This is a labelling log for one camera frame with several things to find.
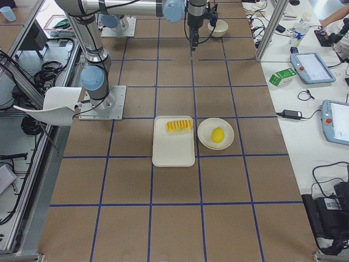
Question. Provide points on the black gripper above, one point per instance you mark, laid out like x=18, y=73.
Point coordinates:
x=193, y=22

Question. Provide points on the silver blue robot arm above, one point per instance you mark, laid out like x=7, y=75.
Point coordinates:
x=81, y=15

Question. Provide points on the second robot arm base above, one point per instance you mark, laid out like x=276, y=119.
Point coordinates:
x=113, y=21

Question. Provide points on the cream round plate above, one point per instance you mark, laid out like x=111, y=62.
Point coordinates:
x=205, y=129

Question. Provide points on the cream bowl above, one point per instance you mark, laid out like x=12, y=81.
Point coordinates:
x=220, y=29

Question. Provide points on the yellow lemon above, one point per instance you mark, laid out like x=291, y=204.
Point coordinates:
x=217, y=135

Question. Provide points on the green white carton box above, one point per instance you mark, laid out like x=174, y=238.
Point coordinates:
x=282, y=77

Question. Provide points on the clear water bottle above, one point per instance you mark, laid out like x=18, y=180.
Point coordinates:
x=299, y=31

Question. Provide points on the white rectangular tray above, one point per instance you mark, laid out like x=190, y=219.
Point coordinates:
x=176, y=148

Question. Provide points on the upper teach pendant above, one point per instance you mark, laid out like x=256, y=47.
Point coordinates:
x=311, y=68

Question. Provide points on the teach pendant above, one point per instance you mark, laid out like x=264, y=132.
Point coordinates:
x=335, y=121
x=311, y=68

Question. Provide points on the black power adapter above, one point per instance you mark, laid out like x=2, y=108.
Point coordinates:
x=290, y=114

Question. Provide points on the white chair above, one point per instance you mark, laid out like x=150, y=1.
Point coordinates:
x=58, y=107

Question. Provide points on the lower teach pendant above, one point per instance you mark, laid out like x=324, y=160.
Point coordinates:
x=335, y=121

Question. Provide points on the light blue plastic cup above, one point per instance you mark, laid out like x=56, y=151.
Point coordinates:
x=7, y=12

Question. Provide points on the black equipment case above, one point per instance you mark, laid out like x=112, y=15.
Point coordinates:
x=328, y=218

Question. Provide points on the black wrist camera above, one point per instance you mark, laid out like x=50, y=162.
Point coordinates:
x=213, y=15

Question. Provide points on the aluminium frame post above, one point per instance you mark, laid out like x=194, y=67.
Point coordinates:
x=274, y=21

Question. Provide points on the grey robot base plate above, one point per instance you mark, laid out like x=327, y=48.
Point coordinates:
x=110, y=109

